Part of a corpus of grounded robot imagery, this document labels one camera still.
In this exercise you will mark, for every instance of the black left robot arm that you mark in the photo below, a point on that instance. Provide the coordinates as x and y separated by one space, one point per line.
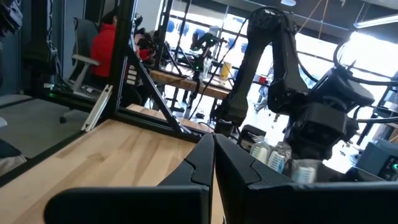
270 46

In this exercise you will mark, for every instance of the ceiling light tube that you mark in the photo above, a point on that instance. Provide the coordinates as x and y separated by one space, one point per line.
376 21

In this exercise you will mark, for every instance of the blue toothbrush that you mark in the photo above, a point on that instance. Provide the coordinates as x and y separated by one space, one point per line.
304 174
259 152

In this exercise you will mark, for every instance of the red cup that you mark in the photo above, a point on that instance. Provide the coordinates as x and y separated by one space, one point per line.
263 79

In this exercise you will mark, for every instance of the black aluminium table frame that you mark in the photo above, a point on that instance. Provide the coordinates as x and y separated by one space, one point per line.
122 62

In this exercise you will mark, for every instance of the black background robot arm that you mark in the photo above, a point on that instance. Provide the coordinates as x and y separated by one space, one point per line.
202 40

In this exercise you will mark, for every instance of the grey electronics box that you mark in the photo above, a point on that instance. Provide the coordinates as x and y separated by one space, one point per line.
377 158

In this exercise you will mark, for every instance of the wooden background table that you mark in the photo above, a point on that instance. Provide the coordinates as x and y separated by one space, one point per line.
186 82

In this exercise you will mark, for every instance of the white aluminium bar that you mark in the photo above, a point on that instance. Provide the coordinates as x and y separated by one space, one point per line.
98 107

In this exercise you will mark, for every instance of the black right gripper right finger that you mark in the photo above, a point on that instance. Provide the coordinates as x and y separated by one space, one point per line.
295 205

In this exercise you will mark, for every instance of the person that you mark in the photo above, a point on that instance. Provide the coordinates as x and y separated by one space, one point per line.
145 46
104 46

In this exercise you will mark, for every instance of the grey office chair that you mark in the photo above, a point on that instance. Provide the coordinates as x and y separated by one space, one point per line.
84 37

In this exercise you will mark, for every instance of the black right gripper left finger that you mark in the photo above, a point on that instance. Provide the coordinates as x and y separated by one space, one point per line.
140 205

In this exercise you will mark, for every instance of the yellow cup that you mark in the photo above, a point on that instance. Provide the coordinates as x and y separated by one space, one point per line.
225 71

